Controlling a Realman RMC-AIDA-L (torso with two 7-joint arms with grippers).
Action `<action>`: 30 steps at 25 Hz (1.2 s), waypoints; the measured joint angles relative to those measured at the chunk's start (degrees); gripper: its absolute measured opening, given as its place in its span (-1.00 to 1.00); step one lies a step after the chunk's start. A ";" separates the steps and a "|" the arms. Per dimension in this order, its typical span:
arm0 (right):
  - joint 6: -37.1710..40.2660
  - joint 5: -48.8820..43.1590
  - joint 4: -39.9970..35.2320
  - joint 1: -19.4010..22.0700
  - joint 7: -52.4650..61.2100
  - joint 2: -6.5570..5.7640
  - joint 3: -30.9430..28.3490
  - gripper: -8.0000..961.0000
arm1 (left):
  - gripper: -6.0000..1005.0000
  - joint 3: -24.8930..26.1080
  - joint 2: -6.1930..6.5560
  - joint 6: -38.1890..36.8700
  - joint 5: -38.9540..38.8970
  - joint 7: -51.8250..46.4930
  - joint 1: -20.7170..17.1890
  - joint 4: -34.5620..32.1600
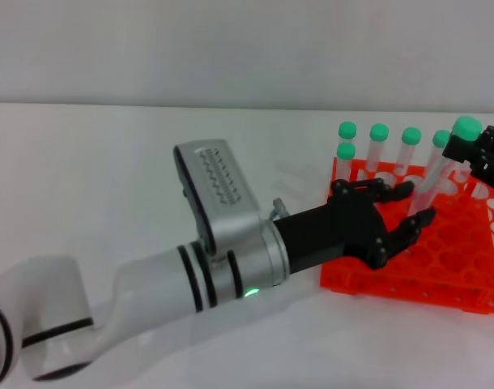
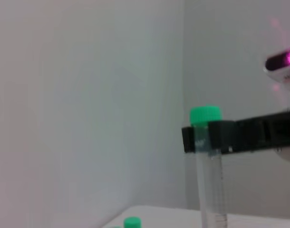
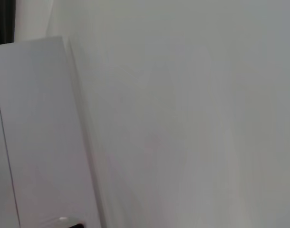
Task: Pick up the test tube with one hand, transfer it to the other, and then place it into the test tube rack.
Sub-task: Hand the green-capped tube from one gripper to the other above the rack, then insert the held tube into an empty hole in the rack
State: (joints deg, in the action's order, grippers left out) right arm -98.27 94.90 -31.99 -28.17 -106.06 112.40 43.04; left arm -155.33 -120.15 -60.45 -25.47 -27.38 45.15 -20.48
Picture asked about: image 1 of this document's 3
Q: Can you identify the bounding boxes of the orange test tube rack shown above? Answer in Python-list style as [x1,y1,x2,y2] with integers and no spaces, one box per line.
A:
[319,156,494,315]

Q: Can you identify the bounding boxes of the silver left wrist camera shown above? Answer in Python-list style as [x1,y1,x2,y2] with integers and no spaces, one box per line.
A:
[173,139,265,255]

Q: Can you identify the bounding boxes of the green capped test tube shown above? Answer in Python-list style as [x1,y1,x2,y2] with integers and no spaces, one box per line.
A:
[407,116,483,218]
[336,141,357,182]
[364,122,390,172]
[395,126,423,176]
[424,130,453,179]
[338,122,359,147]

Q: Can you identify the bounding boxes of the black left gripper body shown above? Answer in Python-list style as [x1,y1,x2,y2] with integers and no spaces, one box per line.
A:
[272,194,390,271]

